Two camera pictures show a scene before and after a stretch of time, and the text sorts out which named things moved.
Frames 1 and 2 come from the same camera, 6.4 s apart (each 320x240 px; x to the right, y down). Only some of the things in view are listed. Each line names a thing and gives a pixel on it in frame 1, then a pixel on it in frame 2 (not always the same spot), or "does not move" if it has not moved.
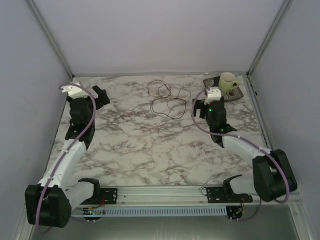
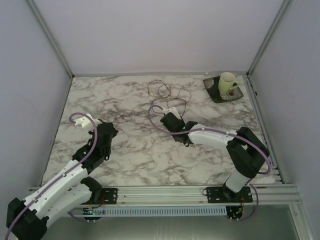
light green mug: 227,82 does not move
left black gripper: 103,99 -> 115,131
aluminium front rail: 171,197 does not move
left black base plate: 110,195 does not move
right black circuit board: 231,212 does not move
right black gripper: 199,104 -> 179,119
